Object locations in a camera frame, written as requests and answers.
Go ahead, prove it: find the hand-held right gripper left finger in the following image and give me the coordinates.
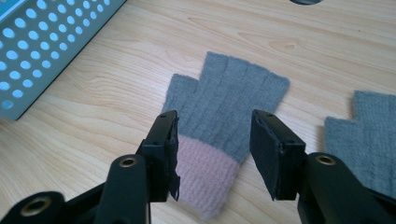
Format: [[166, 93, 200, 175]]
[[135, 109, 181, 203]]

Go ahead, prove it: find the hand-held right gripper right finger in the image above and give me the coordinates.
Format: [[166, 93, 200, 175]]
[[249, 108, 308, 202]]

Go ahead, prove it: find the light blue perforated plastic basket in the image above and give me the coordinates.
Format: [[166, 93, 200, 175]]
[[0, 0, 128, 121]]

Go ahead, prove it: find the dark round table grommet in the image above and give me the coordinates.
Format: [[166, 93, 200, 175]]
[[289, 0, 323, 6]]

